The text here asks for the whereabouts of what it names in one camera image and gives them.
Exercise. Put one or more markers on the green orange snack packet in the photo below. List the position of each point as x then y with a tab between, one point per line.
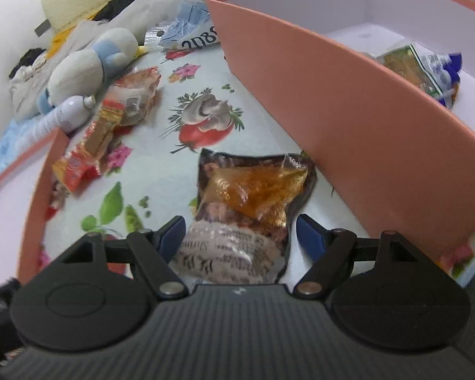
403	65

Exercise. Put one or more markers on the dark snack packet orange sauce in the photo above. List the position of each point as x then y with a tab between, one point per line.
241	190

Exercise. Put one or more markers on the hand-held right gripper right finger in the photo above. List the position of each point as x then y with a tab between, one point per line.
310	237

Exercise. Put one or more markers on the red round-logo snack packet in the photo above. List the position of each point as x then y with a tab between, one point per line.
75	170

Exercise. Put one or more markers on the brown snack packet orange band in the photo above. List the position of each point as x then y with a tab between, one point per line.
99	134

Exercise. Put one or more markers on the floral bed sheet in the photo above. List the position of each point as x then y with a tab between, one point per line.
206	67

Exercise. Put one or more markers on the white spray bottle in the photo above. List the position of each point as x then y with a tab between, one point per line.
69	113

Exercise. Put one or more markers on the orange white snack packet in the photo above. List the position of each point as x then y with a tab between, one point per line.
136	87

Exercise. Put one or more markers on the grey duvet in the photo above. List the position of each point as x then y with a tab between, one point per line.
150	4

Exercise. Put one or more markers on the white blue plush toy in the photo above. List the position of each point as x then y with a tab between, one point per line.
79	71

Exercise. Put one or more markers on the pink box lid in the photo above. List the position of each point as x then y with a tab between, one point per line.
35	206

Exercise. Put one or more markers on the grey wall plate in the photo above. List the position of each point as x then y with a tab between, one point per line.
42	27

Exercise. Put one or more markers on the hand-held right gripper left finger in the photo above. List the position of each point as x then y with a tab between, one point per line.
172	237

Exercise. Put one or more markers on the pink cardboard box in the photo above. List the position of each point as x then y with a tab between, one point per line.
340	126

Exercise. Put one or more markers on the blue white plastic bag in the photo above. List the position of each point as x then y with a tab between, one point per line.
190	23

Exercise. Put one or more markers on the pile of clothes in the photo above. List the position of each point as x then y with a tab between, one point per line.
27	61

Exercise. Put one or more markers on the yellow pillow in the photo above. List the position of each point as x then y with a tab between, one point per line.
59	43

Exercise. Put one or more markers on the blue snack packet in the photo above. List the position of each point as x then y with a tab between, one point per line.
453	65

